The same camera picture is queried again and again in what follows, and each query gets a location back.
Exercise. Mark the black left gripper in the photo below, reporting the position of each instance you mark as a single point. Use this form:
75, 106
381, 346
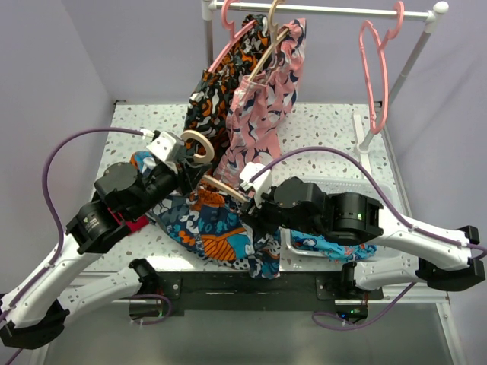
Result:
189, 173

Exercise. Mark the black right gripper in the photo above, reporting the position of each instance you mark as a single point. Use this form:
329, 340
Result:
256, 216

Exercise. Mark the blue orange patterned shorts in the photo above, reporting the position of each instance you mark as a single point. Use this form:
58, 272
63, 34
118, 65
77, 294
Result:
207, 223

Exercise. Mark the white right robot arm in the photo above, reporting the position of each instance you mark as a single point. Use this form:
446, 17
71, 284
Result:
440, 258

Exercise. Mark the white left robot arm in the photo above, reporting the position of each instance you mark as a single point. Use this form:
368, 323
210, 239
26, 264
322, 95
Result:
37, 314

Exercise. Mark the light blue shark shorts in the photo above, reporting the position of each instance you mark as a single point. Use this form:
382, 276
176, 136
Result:
316, 246

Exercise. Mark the black orange camouflage shorts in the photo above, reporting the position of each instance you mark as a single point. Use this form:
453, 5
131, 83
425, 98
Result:
210, 102

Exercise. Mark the pink patterned shorts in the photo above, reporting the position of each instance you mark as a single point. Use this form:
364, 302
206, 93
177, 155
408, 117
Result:
261, 102

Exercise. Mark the pink hanger left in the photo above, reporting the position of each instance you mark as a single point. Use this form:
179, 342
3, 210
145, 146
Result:
234, 36

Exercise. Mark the wooden hanger with shorts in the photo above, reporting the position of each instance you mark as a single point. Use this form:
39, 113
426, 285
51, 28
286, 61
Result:
275, 38

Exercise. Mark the empty pink hanger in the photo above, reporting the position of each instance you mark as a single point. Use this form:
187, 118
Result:
378, 123

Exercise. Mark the white plastic basket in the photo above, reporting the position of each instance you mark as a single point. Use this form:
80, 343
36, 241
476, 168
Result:
335, 186

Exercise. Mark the red folded cloth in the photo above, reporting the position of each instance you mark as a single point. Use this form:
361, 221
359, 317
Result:
134, 226

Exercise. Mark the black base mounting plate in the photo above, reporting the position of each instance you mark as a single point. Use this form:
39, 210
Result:
307, 291

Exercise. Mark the white clothes rack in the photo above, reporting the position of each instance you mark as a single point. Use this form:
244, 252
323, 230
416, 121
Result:
382, 21

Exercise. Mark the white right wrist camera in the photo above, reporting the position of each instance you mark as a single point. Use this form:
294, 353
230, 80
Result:
255, 177

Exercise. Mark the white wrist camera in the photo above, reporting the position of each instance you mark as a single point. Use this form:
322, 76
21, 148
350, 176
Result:
255, 177
167, 149

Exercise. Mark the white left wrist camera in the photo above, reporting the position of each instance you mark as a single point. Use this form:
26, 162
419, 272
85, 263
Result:
167, 149

